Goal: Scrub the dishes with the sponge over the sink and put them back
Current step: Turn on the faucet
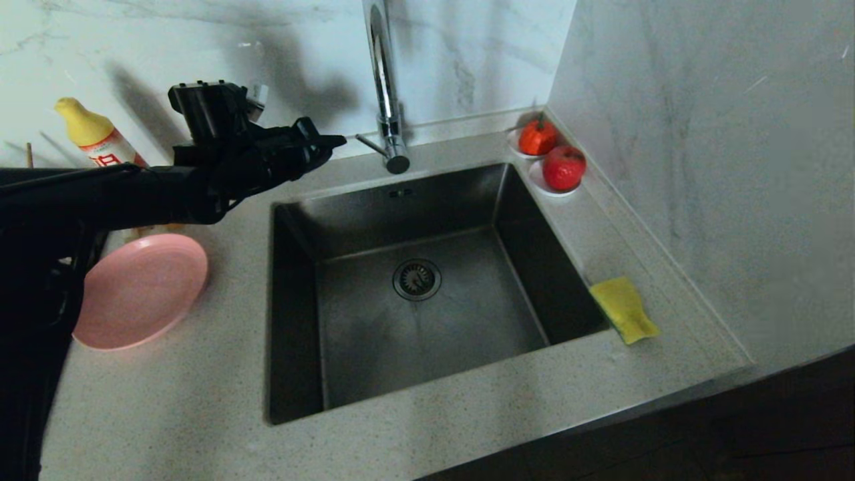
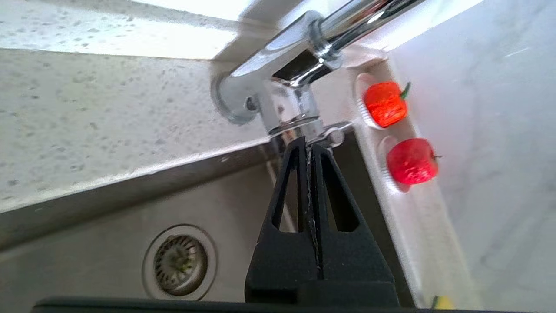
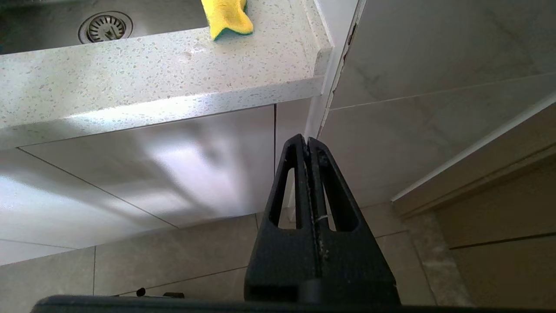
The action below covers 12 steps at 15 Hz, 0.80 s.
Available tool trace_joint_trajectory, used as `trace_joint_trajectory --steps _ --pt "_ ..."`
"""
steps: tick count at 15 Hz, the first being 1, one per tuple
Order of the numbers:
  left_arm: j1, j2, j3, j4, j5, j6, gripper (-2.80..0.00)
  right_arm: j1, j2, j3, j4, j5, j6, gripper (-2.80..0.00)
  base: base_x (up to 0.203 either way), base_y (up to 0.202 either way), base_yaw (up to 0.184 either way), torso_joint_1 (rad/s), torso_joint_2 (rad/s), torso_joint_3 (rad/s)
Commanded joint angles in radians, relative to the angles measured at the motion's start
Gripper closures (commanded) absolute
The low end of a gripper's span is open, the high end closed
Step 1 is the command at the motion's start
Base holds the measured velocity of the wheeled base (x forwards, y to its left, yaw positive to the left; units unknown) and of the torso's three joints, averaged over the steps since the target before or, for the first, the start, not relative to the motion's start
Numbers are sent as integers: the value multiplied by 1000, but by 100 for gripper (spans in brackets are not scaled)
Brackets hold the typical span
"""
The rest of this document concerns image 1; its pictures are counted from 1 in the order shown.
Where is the stainless steel sink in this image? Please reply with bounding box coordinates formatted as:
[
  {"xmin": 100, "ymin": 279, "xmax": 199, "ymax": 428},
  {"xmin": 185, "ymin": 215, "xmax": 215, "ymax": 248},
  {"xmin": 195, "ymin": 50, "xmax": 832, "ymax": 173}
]
[{"xmin": 266, "ymin": 162, "xmax": 612, "ymax": 426}]

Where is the chrome faucet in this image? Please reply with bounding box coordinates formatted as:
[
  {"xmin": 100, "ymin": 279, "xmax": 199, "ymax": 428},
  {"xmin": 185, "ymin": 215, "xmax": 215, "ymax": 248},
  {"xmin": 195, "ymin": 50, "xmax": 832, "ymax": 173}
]
[{"xmin": 356, "ymin": 0, "xmax": 411, "ymax": 174}]

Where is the metal sink drain strainer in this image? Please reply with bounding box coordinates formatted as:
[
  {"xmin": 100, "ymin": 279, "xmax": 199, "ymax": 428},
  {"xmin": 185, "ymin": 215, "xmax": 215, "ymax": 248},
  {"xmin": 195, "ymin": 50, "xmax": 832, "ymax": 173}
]
[{"xmin": 392, "ymin": 259, "xmax": 442, "ymax": 301}]

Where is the yellow dish soap bottle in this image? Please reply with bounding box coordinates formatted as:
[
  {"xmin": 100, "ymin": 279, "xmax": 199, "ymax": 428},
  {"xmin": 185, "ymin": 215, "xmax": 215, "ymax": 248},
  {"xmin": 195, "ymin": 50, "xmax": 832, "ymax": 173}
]
[{"xmin": 55, "ymin": 97, "xmax": 184, "ymax": 241}]

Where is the orange-red tomato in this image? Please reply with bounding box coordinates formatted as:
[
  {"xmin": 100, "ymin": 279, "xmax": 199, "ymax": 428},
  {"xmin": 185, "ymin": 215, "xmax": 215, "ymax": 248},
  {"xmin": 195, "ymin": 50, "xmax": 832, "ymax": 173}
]
[{"xmin": 519, "ymin": 114, "xmax": 558, "ymax": 156}]

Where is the pink round plate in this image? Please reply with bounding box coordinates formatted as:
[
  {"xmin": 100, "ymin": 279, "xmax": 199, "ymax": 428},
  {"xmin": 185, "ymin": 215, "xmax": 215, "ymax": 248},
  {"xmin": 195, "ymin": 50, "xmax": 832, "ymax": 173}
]
[{"xmin": 73, "ymin": 232, "xmax": 209, "ymax": 351}]

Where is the red apple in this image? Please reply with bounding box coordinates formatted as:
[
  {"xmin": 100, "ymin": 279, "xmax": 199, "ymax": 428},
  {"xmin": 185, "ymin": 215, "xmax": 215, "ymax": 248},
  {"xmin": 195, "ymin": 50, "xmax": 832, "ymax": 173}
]
[{"xmin": 542, "ymin": 146, "xmax": 587, "ymax": 192}]

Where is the yellow green sponge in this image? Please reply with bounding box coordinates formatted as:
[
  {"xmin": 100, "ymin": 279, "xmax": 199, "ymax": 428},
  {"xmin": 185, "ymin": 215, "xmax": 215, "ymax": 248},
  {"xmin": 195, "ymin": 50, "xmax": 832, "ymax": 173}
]
[{"xmin": 589, "ymin": 277, "xmax": 659, "ymax": 345}]

